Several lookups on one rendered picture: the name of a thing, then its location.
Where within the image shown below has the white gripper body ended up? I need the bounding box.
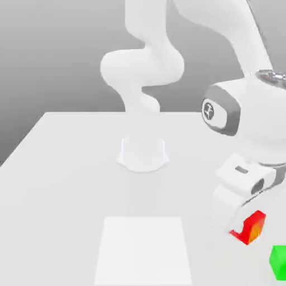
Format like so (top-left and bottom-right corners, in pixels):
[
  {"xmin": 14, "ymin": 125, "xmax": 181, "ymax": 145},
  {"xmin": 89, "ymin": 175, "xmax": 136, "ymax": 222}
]
[{"xmin": 211, "ymin": 184, "xmax": 273, "ymax": 233}]

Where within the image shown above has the small red cube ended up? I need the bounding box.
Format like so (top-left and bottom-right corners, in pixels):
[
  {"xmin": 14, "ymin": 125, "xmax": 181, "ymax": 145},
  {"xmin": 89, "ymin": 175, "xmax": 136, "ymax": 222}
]
[{"xmin": 228, "ymin": 209, "xmax": 267, "ymax": 246}]

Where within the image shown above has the small green cube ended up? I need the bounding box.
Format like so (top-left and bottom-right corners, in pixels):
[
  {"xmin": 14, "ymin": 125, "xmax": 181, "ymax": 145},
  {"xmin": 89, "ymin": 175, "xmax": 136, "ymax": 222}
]
[{"xmin": 269, "ymin": 245, "xmax": 286, "ymax": 282}]

